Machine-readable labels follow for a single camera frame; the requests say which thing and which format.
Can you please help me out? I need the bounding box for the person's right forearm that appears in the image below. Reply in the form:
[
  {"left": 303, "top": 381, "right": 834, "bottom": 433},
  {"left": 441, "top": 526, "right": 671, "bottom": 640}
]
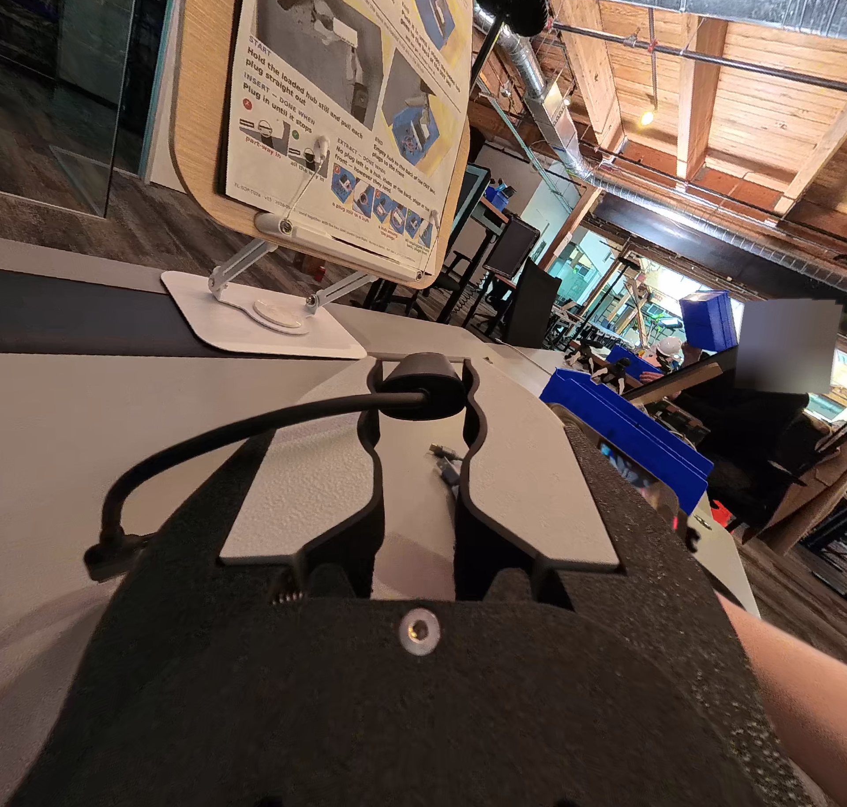
[{"left": 718, "top": 594, "right": 847, "bottom": 803}]

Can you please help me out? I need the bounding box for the blue plastic bin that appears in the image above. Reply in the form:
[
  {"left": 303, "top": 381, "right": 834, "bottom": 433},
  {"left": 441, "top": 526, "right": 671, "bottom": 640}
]
[
  {"left": 605, "top": 345, "right": 654, "bottom": 375},
  {"left": 539, "top": 368, "right": 716, "bottom": 515}
]

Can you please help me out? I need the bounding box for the black hub cable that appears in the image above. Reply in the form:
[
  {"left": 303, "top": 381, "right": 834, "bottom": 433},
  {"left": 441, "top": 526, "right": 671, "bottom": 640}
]
[{"left": 84, "top": 390, "right": 429, "bottom": 583}]

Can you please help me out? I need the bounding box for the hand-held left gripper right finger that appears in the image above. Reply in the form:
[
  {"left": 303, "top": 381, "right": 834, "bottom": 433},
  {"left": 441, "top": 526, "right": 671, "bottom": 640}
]
[{"left": 458, "top": 357, "right": 622, "bottom": 571}]

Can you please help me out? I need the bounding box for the silver usb cable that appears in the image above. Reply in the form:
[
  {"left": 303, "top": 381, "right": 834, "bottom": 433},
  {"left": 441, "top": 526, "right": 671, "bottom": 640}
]
[{"left": 428, "top": 443, "right": 462, "bottom": 488}]

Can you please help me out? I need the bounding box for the blue plastic crate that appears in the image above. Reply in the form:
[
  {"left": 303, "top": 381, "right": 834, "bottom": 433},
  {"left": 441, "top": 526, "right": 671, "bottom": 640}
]
[{"left": 679, "top": 291, "right": 738, "bottom": 353}]

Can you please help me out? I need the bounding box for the thin white cable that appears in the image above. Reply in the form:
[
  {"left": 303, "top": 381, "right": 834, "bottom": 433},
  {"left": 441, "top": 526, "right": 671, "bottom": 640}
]
[{"left": 502, "top": 339, "right": 555, "bottom": 375}]

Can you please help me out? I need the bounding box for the black ceiling pipe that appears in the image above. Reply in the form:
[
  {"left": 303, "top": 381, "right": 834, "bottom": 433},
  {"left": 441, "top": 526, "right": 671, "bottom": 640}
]
[{"left": 552, "top": 21, "right": 847, "bottom": 93}]

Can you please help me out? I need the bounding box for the printed instruction sheet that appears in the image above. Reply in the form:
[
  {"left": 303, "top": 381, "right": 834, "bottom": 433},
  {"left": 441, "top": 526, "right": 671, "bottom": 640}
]
[{"left": 225, "top": 0, "right": 475, "bottom": 280}]

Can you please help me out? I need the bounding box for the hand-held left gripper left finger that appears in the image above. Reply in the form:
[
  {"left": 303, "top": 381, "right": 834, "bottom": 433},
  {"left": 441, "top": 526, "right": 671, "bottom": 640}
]
[{"left": 217, "top": 357, "right": 385, "bottom": 589}]

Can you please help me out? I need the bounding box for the black framed cabinet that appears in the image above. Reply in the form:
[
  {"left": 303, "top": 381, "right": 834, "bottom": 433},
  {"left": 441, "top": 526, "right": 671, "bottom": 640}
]
[{"left": 446, "top": 165, "right": 492, "bottom": 260}]

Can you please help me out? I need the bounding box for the black computer monitor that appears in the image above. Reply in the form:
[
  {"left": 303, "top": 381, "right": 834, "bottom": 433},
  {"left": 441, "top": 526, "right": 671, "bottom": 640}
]
[{"left": 483, "top": 214, "right": 541, "bottom": 280}]

